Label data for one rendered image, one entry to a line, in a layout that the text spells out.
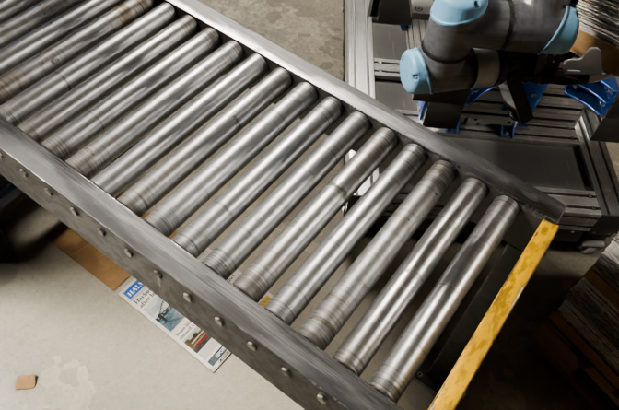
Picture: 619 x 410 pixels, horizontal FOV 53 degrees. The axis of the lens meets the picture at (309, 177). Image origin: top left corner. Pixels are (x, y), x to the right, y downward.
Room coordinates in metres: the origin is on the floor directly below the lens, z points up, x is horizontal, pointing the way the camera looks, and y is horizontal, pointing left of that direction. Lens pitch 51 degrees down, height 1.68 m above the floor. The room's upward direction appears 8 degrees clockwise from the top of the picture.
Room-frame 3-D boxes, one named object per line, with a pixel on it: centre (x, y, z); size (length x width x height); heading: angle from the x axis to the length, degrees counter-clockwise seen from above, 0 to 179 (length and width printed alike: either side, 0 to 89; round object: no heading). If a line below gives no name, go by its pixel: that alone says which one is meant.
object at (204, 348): (0.84, 0.27, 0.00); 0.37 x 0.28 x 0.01; 60
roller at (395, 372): (0.53, -0.26, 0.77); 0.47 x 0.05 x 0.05; 150
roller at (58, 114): (0.92, 0.42, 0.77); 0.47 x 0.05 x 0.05; 150
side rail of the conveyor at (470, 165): (1.03, 0.12, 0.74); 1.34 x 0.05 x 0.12; 60
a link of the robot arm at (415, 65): (0.81, -0.18, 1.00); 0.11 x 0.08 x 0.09; 109
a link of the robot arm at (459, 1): (0.81, -0.20, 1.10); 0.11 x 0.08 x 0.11; 94
